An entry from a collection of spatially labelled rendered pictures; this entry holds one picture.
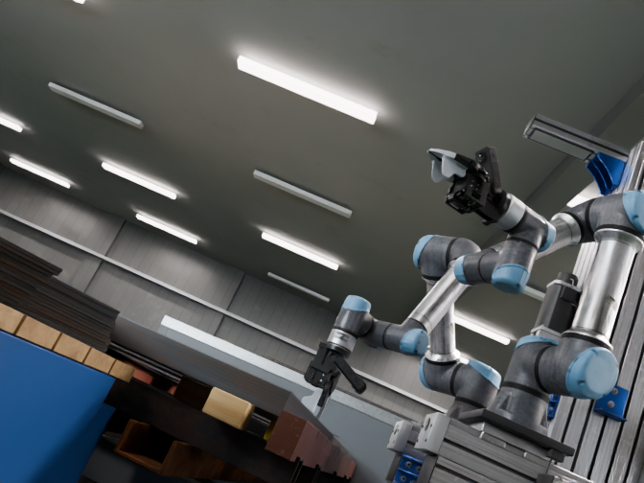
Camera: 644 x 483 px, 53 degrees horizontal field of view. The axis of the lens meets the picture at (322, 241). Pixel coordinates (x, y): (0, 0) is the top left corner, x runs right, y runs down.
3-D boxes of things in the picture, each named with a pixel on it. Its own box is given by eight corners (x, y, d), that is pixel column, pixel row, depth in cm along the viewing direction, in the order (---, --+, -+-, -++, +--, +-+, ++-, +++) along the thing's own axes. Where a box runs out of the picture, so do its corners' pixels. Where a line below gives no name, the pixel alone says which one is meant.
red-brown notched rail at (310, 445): (264, 448, 92) (282, 408, 93) (340, 474, 242) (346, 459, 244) (289, 460, 91) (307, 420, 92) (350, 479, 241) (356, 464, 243)
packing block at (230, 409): (200, 411, 93) (213, 385, 94) (209, 415, 97) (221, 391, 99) (237, 428, 91) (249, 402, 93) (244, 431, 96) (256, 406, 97)
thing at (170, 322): (160, 323, 270) (165, 314, 271) (199, 352, 326) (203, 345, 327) (458, 454, 241) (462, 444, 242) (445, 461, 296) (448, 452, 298)
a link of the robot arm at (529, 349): (525, 398, 167) (541, 350, 171) (565, 404, 155) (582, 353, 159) (492, 379, 163) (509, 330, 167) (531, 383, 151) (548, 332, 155)
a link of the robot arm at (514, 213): (527, 197, 144) (501, 207, 151) (513, 187, 143) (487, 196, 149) (520, 225, 141) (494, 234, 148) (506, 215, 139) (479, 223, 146)
